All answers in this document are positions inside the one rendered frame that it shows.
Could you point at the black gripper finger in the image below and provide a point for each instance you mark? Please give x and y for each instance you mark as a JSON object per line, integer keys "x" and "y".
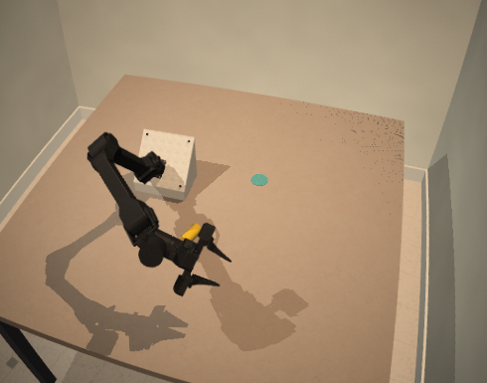
{"x": 213, "y": 248}
{"x": 197, "y": 280}

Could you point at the teal circle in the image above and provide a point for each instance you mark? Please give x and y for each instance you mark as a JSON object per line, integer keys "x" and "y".
{"x": 259, "y": 179}

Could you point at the yellow tall cylinder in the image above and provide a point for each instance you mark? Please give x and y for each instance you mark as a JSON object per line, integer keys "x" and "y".
{"x": 192, "y": 233}

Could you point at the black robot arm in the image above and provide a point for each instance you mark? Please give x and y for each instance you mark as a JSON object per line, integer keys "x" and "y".
{"x": 136, "y": 216}

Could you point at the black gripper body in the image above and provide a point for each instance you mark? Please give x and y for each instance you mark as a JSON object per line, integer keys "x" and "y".
{"x": 183, "y": 281}

